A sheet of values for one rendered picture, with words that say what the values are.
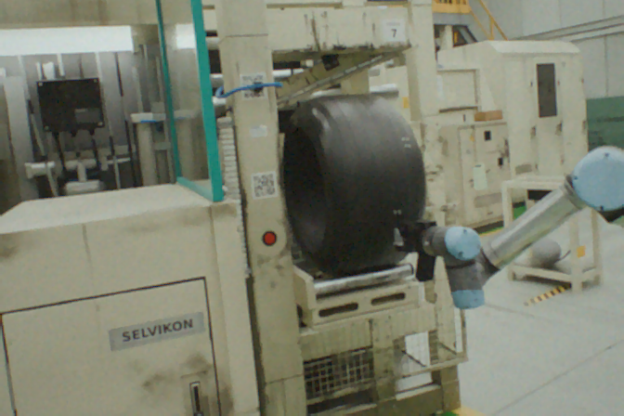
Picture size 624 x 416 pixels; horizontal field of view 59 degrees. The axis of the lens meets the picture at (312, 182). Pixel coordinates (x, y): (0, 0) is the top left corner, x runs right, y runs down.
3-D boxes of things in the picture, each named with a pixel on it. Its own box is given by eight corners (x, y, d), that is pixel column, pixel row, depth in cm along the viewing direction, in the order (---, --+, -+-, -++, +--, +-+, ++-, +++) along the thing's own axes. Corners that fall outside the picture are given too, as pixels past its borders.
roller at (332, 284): (305, 294, 168) (310, 299, 164) (305, 279, 167) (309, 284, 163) (408, 273, 179) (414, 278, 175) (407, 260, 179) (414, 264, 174)
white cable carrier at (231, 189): (237, 279, 165) (219, 118, 160) (234, 275, 169) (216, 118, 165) (252, 277, 166) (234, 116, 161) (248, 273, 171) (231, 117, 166)
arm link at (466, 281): (493, 294, 138) (483, 252, 137) (482, 310, 128) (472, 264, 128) (461, 297, 142) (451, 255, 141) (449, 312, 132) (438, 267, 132)
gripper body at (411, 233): (420, 219, 155) (443, 219, 143) (424, 250, 155) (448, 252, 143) (396, 223, 152) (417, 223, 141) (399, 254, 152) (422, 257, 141)
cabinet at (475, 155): (465, 238, 612) (457, 124, 599) (426, 233, 659) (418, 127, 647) (516, 224, 662) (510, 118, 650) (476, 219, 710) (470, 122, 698)
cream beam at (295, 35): (253, 55, 187) (249, 10, 186) (238, 65, 211) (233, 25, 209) (412, 46, 207) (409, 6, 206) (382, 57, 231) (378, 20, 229)
